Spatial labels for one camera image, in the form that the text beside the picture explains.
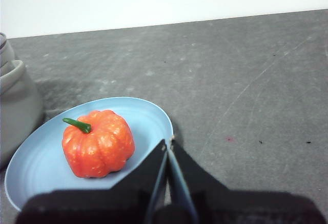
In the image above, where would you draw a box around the blue round plate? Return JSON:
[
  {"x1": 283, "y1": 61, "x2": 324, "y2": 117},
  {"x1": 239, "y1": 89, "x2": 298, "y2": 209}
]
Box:
[{"x1": 4, "y1": 96, "x2": 174, "y2": 212}]

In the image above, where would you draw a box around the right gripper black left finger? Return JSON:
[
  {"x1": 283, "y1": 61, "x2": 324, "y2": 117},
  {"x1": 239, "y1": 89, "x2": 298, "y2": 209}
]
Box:
[{"x1": 15, "y1": 139, "x2": 169, "y2": 224}]

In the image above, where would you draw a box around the pale green electric steamer pot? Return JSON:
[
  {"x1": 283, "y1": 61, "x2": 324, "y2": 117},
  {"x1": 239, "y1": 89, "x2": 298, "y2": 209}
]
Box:
[{"x1": 0, "y1": 32, "x2": 44, "y2": 170}]

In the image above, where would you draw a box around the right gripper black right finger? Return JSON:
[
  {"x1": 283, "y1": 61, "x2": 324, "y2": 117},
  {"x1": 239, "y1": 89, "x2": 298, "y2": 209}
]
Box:
[{"x1": 169, "y1": 141, "x2": 326, "y2": 224}]

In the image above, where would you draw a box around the orange pumpkin with green stem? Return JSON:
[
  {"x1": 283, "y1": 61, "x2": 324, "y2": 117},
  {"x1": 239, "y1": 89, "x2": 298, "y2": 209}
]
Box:
[{"x1": 61, "y1": 109, "x2": 135, "y2": 179}]

